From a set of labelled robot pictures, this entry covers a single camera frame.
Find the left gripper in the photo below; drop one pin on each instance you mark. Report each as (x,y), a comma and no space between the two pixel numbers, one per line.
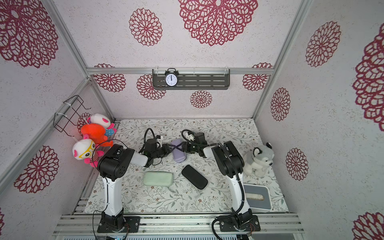
(167,149)

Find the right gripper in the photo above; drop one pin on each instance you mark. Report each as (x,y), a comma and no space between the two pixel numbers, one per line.
(188,147)

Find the black umbrella case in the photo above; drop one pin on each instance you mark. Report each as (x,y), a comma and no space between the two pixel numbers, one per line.
(194,177)

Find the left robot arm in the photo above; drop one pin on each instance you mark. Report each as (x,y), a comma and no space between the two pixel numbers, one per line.
(112,167)

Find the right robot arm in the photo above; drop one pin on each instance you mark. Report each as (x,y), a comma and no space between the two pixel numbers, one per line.
(231,165)

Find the floral table mat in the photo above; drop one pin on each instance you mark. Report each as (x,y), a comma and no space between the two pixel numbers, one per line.
(182,196)

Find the white pink plush top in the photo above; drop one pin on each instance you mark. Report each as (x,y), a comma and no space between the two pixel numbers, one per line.
(104,122)

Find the orange plush toy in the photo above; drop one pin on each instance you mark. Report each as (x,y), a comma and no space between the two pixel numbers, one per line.
(97,133)

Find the husky plush toy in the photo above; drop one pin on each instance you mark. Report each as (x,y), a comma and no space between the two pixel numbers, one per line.
(259,160)

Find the white plush with glasses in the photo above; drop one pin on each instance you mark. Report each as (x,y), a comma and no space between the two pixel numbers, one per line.
(85,150)

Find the black alarm clock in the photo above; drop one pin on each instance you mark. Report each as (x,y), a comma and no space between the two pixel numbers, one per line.
(171,77)

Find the grey tray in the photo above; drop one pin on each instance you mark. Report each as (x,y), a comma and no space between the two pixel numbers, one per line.
(259,198)

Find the grey wall shelf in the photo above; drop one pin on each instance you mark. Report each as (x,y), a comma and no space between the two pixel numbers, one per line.
(193,81)

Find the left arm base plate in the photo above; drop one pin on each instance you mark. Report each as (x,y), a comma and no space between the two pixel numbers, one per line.
(118,224)

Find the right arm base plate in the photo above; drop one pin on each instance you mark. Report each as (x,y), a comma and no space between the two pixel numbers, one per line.
(232,225)

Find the black wire rack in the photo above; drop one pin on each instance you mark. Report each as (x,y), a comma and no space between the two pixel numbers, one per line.
(72,108)

